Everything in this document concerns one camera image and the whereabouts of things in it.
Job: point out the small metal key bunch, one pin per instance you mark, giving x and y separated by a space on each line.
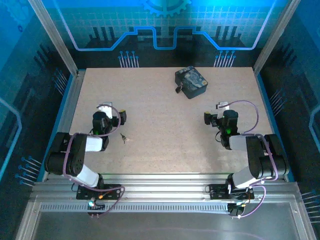
123 138

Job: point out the dark blue painted-print box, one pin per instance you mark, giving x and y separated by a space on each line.
193 81

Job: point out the small dark padlock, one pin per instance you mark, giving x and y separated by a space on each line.
178 89

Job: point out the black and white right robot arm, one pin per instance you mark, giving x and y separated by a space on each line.
260 155

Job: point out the grey metal floor panel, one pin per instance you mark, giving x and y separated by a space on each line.
162 225

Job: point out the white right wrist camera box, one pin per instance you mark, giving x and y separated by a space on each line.
223 105

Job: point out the aluminium side frame rail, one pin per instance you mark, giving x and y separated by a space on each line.
72 100

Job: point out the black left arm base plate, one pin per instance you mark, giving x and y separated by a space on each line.
112 192

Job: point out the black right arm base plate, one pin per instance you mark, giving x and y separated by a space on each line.
220 192

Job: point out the aluminium front frame rail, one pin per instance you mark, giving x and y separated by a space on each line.
162 187

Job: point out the aluminium frame post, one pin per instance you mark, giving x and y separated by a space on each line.
55 40
275 37

